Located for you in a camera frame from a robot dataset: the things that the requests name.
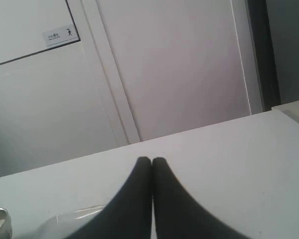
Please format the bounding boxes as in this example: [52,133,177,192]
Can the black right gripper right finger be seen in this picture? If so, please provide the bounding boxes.
[152,157,229,239]

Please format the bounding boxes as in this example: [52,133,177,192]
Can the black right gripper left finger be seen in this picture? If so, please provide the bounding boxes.
[69,156,153,239]

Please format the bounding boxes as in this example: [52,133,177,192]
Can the steel bowl of rice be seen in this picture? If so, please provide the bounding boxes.
[0,208,12,239]

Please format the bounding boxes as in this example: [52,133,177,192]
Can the white wall sign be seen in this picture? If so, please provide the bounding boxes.
[42,24,79,48]

